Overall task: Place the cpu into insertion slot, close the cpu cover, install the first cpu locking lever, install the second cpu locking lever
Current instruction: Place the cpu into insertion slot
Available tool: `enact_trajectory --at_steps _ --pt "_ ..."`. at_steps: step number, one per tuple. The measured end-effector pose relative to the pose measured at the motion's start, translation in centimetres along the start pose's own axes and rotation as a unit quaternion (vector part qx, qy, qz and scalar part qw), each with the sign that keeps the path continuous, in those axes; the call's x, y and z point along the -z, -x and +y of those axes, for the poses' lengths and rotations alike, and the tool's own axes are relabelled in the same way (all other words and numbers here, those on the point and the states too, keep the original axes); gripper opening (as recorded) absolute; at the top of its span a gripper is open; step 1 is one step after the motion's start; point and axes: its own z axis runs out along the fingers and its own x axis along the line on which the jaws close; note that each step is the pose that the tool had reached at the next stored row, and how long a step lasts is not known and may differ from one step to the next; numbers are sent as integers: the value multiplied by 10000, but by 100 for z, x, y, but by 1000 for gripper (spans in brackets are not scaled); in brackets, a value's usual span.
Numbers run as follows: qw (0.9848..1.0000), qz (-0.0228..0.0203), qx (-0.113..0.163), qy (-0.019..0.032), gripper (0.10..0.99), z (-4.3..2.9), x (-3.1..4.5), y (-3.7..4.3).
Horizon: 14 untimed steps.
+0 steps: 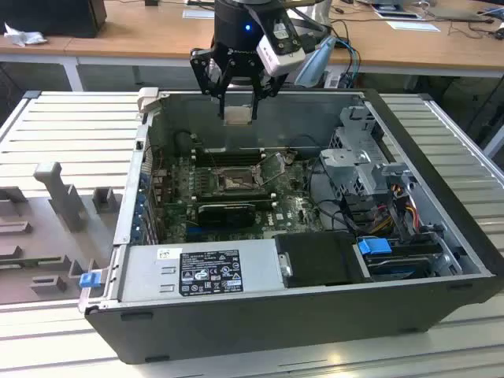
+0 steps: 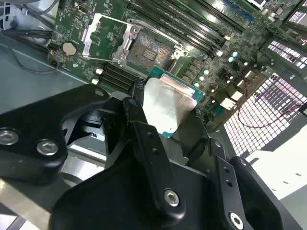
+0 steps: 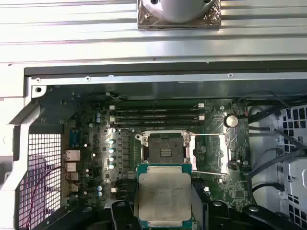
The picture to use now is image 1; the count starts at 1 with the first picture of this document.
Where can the pale blue teach pendant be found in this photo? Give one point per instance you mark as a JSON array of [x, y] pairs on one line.
[[317, 63]]

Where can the crumpled white paper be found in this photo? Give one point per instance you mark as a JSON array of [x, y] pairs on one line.
[[25, 36]]

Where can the grey parts rack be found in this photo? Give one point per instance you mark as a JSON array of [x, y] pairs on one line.
[[47, 236]]

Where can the green motherboard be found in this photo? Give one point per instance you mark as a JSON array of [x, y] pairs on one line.
[[283, 212]]

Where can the square silver CPU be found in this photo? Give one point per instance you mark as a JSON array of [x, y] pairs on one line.
[[237, 115]]

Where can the silver power supply with label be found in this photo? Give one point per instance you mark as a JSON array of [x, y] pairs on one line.
[[204, 271]]

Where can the silver metal disk bay cage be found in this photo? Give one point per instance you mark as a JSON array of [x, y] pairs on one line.
[[354, 165]]

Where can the beige case latch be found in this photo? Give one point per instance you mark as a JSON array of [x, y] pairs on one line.
[[147, 100]]

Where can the long wooden desk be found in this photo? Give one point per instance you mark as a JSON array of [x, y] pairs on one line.
[[157, 35]]

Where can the black open PC case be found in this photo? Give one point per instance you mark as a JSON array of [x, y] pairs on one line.
[[275, 334]]

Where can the blue disk carrier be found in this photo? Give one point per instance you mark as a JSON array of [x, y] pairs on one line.
[[374, 247]]

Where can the black plastic shroud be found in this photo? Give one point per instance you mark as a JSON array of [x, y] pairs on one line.
[[319, 260]]

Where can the black RAM sticks pair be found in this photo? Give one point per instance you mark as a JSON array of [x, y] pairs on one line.
[[232, 193], [228, 156]]

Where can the black box on desk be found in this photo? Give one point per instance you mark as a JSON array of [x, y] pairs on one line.
[[51, 15]]

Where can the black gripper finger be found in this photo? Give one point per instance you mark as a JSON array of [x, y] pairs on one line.
[[269, 86], [204, 73]]

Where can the thin metal locking lever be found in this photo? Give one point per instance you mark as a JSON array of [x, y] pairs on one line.
[[214, 161]]

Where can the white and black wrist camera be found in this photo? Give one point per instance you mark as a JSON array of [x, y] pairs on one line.
[[281, 47]]

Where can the CPU socket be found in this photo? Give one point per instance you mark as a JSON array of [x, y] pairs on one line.
[[234, 179]]

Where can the blue case latch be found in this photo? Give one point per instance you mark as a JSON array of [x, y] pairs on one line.
[[89, 280]]

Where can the black graphics card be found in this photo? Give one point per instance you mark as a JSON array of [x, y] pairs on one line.
[[226, 214]]

